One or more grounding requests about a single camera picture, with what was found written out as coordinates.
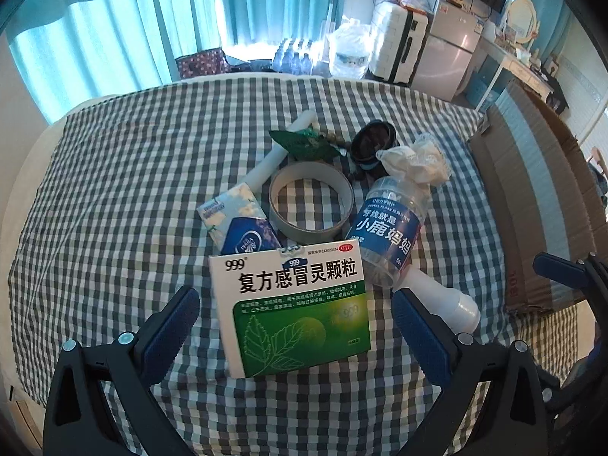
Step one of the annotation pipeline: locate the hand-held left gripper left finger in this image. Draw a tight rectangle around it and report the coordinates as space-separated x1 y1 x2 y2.
44 286 201 456

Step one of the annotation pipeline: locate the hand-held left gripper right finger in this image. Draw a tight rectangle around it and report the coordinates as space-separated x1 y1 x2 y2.
390 287 566 456

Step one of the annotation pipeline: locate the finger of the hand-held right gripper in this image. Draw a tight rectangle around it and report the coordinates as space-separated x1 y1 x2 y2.
533 253 608 302

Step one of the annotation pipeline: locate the brown cardboard box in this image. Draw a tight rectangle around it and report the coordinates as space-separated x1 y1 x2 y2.
468 78 600 317

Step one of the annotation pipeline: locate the green and white medicine box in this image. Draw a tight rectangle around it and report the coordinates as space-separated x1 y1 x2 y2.
208 242 371 378

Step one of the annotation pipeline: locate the blue and white tissue packet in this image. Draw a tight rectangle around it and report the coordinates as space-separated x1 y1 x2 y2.
197 183 282 255

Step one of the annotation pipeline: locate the white bent foam tube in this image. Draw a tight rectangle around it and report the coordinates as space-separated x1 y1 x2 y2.
244 111 317 195

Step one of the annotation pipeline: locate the green foil sachet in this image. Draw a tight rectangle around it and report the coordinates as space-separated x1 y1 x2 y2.
268 127 339 161

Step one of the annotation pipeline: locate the white plastic bottle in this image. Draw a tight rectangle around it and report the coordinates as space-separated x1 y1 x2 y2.
396 266 480 334

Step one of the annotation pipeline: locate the clear jar with blue label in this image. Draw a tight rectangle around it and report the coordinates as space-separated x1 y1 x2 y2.
343 176 434 290

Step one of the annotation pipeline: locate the wooden chair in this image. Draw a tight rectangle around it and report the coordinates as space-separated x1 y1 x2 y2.
590 147 608 191

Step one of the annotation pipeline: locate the grey tape roll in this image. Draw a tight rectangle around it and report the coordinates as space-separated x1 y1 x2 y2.
268 161 355 243

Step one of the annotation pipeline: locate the white slatted wardrobe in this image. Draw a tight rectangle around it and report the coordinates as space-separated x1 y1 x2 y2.
546 9 608 153

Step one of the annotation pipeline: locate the white dressing table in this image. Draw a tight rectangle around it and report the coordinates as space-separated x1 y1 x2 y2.
475 38 566 115

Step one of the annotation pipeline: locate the silver mini fridge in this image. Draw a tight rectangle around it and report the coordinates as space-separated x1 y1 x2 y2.
411 7 483 103

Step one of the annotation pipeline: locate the teal curtain beside wardrobe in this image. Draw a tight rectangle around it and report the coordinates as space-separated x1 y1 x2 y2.
518 0 571 51

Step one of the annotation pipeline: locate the white oval mirror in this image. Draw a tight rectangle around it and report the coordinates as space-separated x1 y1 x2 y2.
503 0 540 51

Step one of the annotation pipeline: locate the dotted dark fabric bag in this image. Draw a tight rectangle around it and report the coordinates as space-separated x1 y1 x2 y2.
176 47 229 81

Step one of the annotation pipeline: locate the white suitcase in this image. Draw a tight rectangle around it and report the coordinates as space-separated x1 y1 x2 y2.
368 0 431 86

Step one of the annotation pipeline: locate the large clear water jug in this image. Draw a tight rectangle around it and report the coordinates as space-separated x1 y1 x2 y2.
330 16 371 79

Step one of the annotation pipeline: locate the pack of water bottles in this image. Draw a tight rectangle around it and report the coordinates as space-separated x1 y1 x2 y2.
272 35 328 77

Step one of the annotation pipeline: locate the wide teal window curtain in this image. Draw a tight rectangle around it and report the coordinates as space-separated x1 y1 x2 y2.
0 0 224 124

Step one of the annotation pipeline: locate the narrow teal window curtain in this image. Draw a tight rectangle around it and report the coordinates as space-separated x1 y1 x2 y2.
214 0 362 48

